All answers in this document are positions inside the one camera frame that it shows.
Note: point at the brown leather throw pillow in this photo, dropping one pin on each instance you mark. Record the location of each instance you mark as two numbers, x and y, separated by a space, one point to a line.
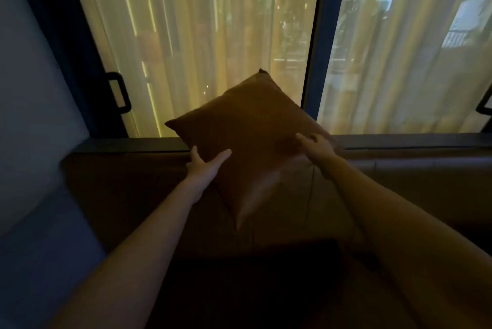
253 125

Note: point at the white building outside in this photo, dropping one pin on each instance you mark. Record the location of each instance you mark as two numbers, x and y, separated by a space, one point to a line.
472 5

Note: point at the person's right thumb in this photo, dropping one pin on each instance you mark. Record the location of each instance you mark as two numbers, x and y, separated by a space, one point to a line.
302 141

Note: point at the person's right hand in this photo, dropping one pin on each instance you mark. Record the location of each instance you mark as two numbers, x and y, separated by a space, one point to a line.
321 153

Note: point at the brown leather sofa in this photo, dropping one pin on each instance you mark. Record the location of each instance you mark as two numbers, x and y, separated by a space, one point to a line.
403 186

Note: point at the person's left forearm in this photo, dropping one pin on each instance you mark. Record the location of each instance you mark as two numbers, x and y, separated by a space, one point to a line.
138 263

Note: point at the sheer cream curtain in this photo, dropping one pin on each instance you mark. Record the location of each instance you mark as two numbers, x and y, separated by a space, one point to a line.
184 32
403 71

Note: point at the person's left thumb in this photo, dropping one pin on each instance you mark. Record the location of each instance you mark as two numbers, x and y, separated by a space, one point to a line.
221 157

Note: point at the person's right forearm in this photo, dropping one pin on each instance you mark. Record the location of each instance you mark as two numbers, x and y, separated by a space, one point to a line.
415 248

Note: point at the person's left hand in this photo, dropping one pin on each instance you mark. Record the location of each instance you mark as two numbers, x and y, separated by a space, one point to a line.
200 177

